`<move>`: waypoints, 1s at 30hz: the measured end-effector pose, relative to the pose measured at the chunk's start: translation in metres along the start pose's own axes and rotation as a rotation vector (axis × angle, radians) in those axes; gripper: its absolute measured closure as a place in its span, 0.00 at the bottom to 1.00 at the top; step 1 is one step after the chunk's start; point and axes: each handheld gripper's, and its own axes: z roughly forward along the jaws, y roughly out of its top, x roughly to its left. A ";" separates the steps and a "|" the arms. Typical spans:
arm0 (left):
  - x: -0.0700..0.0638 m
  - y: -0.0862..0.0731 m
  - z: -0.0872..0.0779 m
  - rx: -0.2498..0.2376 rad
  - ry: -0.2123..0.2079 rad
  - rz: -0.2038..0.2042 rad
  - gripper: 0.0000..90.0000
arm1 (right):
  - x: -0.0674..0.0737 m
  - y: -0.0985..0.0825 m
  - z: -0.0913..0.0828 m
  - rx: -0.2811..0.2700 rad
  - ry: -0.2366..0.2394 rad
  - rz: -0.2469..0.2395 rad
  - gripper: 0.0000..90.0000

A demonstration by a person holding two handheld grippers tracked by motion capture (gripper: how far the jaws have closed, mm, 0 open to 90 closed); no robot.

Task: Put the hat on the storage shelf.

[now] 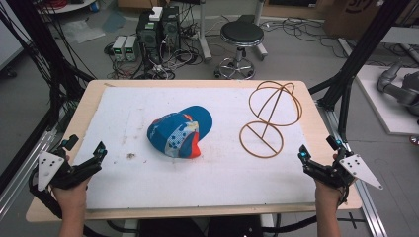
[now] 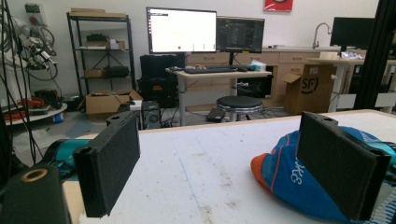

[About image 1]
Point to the person's left hand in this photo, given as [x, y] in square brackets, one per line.
[72, 196]

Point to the black round stool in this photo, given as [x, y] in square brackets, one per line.
[242, 33]

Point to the small white box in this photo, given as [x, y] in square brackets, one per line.
[156, 14]

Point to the white board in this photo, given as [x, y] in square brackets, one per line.
[8, 39]

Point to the white floor platform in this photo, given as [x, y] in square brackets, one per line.
[378, 108]

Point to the black computer tower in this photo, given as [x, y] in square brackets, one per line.
[148, 39]
[170, 28]

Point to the aluminium rail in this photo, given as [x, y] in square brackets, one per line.
[23, 177]
[370, 210]

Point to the person's right hand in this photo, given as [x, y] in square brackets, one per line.
[327, 196]

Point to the black metal frame post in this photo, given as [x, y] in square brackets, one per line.
[359, 52]

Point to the brown cardboard box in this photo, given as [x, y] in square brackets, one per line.
[359, 16]

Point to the white table mat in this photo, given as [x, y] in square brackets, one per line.
[214, 179]

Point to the clear plastic sheet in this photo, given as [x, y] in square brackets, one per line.
[84, 31]

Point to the grey desk leg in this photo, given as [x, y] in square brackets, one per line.
[204, 33]
[261, 49]

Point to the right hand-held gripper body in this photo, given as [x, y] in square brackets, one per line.
[357, 168]

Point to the blue tape roll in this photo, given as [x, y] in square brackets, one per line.
[95, 6]

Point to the white round table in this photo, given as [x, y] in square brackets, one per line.
[72, 6]

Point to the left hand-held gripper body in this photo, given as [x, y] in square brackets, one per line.
[49, 168]

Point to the blue baseball cap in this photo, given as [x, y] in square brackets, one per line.
[178, 131]

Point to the grey power supply unit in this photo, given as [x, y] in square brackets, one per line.
[131, 48]
[118, 48]

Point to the black equipment box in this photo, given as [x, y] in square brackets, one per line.
[197, 227]

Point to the blue-grey sheet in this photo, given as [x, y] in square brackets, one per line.
[113, 22]

